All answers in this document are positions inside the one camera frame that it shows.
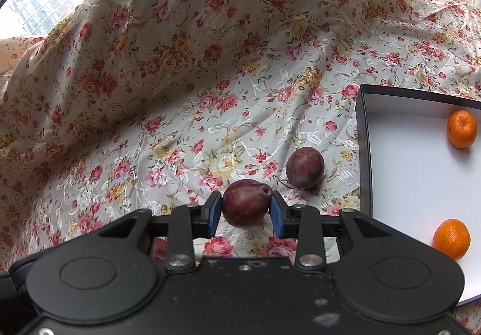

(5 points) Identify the orange mandarin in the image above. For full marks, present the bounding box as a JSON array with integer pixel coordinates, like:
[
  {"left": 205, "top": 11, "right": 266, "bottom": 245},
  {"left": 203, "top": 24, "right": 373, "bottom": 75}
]
[
  {"left": 433, "top": 219, "right": 471, "bottom": 260},
  {"left": 447, "top": 110, "right": 478, "bottom": 149}
]

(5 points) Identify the floral blanket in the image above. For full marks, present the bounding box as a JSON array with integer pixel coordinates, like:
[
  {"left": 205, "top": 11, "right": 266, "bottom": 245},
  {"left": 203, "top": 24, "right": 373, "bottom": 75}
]
[{"left": 0, "top": 0, "right": 481, "bottom": 330}]

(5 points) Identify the black box white inside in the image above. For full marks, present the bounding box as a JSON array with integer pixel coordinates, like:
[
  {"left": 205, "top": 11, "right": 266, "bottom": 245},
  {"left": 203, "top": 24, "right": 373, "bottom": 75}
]
[{"left": 355, "top": 84, "right": 481, "bottom": 307}]

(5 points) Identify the dark purple plum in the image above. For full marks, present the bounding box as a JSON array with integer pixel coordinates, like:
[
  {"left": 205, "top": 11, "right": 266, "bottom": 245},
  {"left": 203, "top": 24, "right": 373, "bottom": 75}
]
[
  {"left": 222, "top": 179, "right": 274, "bottom": 227},
  {"left": 286, "top": 146, "right": 325, "bottom": 190}
]

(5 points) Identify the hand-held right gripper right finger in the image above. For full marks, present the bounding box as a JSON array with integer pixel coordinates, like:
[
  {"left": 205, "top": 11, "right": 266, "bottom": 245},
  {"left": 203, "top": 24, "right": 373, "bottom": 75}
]
[{"left": 268, "top": 191, "right": 404, "bottom": 272}]

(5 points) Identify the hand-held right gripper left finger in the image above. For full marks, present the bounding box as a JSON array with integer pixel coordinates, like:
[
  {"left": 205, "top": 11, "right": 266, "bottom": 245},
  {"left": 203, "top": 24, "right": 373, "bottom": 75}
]
[{"left": 87, "top": 190, "right": 223, "bottom": 272}]

